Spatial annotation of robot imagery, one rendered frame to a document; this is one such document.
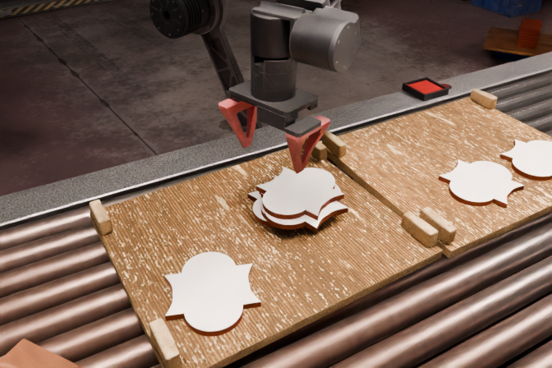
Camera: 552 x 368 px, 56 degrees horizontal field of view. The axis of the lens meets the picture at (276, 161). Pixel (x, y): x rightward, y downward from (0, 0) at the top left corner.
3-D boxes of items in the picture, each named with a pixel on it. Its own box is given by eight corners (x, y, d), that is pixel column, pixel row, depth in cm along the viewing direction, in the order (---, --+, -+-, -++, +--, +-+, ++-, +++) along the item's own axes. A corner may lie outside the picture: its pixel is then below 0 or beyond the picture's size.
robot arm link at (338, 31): (306, 19, 71) (296, -40, 65) (384, 35, 65) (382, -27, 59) (257, 71, 65) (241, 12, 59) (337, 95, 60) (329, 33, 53)
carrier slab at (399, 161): (316, 149, 100) (316, 141, 99) (469, 103, 117) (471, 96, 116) (448, 259, 75) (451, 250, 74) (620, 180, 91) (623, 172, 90)
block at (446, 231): (416, 223, 79) (419, 208, 77) (425, 218, 80) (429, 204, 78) (446, 246, 75) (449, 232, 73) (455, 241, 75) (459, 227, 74)
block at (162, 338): (149, 338, 61) (146, 322, 60) (165, 331, 62) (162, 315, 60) (168, 376, 57) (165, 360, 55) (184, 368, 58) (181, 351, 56)
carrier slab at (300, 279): (90, 219, 82) (88, 211, 81) (305, 149, 100) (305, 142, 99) (173, 393, 57) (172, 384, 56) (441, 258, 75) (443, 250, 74)
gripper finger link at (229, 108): (251, 133, 78) (251, 74, 73) (288, 149, 74) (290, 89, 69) (218, 149, 73) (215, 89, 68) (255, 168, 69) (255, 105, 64)
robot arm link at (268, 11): (269, -7, 64) (240, 3, 60) (317, 3, 60) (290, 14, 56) (268, 48, 67) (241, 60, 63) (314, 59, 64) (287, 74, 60)
